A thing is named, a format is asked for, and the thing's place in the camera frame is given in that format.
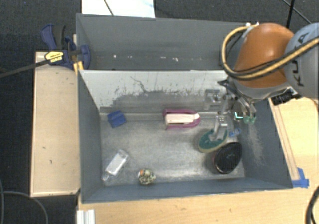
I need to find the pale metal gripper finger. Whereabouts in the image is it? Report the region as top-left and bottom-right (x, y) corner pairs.
(219, 122), (229, 142)
(208, 115), (226, 142)

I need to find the green round scouring pad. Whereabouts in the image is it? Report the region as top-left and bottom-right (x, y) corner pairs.
(198, 128), (229, 154)

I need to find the black round mesh disc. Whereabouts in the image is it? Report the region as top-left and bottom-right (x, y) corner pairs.
(211, 141), (243, 175)

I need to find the purple and white stapler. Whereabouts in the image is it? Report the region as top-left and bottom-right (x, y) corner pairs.
(162, 108), (201, 130)

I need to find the grey metal bin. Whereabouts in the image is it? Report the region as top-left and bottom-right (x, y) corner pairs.
(75, 13), (294, 204)

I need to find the speckled small ball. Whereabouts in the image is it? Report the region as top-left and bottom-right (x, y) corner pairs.
(137, 168), (157, 186)

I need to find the blue block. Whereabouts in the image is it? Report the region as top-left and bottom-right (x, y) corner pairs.
(107, 110), (127, 129)

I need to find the clear plastic bottle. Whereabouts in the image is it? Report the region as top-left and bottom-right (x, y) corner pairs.
(101, 149), (130, 184)

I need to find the pale wood flat board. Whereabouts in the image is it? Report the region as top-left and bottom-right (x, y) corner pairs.
(29, 51), (81, 198)

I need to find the black cylinder on white bracket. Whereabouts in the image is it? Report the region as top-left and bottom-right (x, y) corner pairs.
(271, 88), (302, 106)

